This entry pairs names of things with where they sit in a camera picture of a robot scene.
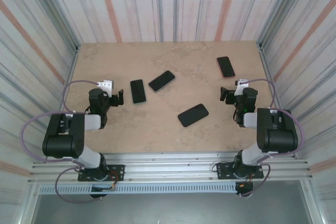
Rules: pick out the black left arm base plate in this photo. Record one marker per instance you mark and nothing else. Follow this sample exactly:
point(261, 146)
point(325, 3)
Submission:
point(118, 169)

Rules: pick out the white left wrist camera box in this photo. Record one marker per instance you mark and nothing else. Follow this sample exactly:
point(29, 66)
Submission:
point(106, 85)

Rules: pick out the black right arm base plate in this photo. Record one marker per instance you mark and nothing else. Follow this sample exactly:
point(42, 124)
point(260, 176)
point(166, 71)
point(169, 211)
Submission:
point(223, 167)

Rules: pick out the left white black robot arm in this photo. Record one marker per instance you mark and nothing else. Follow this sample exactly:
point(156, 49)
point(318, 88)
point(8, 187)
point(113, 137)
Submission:
point(63, 142)

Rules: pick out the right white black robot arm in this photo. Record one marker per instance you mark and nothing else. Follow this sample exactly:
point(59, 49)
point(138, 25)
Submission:
point(278, 137)

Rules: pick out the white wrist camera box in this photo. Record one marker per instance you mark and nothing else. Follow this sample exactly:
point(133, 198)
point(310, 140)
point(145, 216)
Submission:
point(106, 85)
point(241, 86)

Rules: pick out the black phone case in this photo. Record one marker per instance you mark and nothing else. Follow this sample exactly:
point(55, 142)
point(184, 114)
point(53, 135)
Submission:
point(183, 125)

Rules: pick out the pink phone case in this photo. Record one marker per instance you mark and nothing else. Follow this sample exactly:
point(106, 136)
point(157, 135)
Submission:
point(228, 77)

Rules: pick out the light blue phone case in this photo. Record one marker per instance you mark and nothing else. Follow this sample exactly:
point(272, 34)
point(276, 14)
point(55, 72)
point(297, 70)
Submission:
point(139, 103)

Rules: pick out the aluminium rail frame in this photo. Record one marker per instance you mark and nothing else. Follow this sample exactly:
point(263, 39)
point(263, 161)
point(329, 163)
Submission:
point(168, 166)

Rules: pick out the aluminium side rail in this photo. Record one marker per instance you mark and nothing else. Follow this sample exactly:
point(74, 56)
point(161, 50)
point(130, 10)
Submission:
point(77, 48)
point(260, 47)

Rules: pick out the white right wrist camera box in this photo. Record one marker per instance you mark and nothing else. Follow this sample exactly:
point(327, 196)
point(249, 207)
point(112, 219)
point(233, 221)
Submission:
point(241, 86)

